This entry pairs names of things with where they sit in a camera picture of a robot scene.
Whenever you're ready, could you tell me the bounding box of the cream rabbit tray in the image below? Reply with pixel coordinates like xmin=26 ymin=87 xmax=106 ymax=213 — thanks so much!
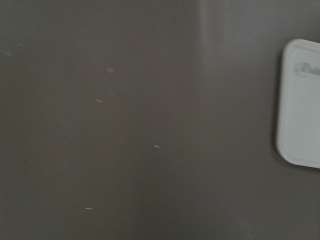
xmin=275 ymin=39 xmax=320 ymax=168

